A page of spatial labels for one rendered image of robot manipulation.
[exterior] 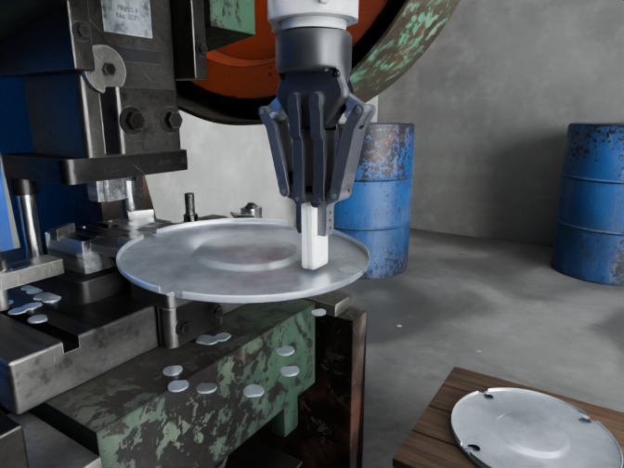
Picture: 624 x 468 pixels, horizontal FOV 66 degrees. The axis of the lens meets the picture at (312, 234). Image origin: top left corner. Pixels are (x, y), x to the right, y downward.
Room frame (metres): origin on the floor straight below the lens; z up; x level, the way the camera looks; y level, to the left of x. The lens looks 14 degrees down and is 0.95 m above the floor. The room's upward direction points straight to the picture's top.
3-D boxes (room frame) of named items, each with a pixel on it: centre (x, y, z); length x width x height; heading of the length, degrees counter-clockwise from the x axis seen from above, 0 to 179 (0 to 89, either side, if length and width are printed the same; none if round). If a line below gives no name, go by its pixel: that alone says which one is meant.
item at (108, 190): (0.69, 0.29, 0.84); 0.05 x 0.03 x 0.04; 147
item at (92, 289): (0.70, 0.31, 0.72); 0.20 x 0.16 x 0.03; 147
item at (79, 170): (0.70, 0.31, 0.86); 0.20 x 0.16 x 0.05; 147
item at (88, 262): (0.69, 0.30, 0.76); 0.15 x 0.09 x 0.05; 147
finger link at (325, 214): (0.49, -0.02, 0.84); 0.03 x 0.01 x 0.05; 56
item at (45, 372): (0.70, 0.30, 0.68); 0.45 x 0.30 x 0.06; 147
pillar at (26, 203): (0.66, 0.40, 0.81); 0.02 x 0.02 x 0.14
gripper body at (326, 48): (0.50, 0.00, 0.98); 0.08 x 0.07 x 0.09; 56
